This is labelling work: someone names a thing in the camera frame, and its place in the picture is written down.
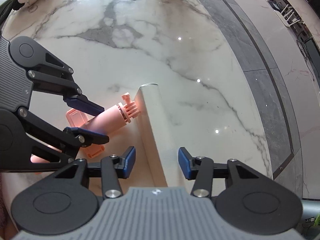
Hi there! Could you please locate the white long glasses case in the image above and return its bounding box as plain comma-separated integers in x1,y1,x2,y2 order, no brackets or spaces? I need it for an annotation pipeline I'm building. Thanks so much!
92,83,169,193

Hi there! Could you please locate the white wifi router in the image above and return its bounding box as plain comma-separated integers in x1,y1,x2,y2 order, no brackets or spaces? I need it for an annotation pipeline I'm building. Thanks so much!
274,4,301,28

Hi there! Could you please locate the silver pedal trash bin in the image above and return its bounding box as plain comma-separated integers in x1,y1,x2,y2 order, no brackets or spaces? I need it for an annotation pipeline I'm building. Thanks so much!
296,199,319,239

